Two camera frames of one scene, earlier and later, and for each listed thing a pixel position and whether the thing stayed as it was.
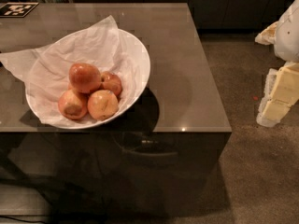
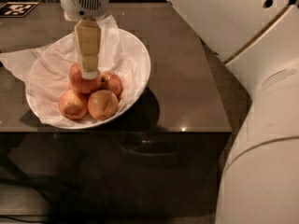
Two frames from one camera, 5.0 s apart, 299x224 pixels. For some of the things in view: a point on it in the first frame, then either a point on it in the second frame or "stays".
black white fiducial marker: x=17 y=9 stays
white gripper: x=288 y=36 -> x=84 y=2
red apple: x=84 y=77 stays
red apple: x=110 y=81 stays
